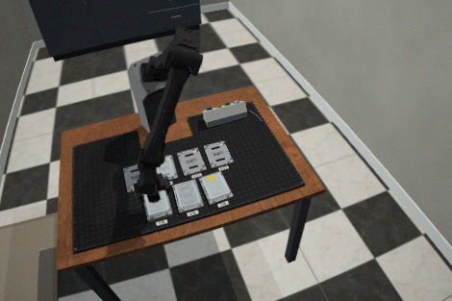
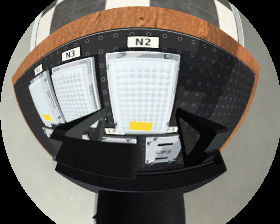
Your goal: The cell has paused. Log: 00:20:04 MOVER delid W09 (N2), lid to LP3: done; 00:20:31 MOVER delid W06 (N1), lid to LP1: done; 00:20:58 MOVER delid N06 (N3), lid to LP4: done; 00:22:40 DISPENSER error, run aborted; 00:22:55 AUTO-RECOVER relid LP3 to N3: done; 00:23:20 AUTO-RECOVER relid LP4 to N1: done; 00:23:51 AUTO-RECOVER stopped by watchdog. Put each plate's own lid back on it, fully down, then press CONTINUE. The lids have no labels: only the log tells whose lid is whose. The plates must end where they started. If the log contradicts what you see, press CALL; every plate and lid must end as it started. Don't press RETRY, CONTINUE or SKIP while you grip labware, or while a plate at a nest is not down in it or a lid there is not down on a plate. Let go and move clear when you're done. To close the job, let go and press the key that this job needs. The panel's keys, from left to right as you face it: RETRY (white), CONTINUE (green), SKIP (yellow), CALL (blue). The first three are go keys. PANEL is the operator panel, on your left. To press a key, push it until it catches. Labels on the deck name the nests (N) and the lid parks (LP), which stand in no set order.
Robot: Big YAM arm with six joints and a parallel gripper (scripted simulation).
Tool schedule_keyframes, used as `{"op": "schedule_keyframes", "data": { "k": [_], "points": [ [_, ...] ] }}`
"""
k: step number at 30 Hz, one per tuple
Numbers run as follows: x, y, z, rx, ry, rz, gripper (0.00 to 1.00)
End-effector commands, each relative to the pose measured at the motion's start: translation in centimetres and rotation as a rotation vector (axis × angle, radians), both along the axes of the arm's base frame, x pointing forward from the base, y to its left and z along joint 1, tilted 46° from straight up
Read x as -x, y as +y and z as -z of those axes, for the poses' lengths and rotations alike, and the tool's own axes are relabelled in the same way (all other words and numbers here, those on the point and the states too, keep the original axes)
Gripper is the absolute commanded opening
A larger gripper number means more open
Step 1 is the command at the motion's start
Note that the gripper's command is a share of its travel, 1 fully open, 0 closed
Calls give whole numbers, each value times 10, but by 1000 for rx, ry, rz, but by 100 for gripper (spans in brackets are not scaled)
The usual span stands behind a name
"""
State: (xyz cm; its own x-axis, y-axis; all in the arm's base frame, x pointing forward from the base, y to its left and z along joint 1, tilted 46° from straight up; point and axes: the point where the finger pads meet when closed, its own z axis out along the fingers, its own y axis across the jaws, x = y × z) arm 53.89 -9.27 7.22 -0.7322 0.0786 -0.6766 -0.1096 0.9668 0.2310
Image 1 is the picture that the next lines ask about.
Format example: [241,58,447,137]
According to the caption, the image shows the white plate lid with yellow tape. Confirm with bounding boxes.
[157,156,175,178]
[201,171,231,200]

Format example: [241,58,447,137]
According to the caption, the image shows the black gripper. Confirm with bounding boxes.
[134,173,171,202]

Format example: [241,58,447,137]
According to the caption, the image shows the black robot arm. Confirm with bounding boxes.
[138,25,203,203]

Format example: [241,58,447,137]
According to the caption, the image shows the white control panel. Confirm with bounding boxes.
[202,101,263,128]

